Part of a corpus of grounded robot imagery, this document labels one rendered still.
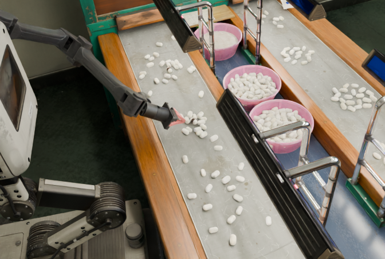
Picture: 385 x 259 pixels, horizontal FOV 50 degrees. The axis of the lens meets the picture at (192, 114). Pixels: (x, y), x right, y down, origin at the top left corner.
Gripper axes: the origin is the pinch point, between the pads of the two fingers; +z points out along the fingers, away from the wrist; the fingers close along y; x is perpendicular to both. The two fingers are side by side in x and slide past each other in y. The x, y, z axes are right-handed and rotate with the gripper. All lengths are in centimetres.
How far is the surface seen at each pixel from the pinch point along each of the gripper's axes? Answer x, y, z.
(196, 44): -27.0, 13.4, -6.5
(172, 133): 8.7, 2.5, 1.4
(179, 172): 11.1, -18.6, -1.8
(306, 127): -38, -47, 0
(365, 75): -52, 0, 71
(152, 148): 13.5, -5.0, -8.3
